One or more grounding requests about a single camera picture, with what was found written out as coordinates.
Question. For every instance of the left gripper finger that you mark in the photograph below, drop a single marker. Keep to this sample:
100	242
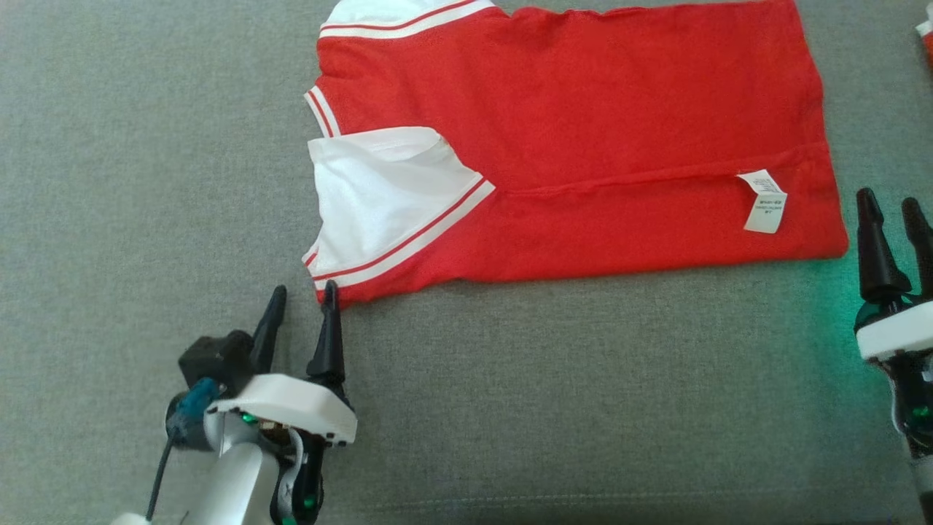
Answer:
268	335
328	343

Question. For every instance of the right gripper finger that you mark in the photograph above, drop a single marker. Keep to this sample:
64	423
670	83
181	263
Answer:
923	248
878	255

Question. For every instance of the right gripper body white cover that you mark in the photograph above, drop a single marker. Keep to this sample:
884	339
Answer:
900	335

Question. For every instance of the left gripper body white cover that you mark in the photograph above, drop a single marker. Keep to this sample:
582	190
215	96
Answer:
291	405

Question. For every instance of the red shorts with white band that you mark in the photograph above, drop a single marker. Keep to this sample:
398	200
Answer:
927	47

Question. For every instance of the red white basketball jersey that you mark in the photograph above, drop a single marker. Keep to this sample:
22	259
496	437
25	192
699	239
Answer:
583	109

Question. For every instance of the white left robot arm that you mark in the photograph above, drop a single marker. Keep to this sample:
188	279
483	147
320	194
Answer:
233	481

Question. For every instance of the large grey sofa seat cushion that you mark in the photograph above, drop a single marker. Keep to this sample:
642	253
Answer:
510	401

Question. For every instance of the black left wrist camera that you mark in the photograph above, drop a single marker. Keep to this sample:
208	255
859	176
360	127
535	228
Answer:
215	357

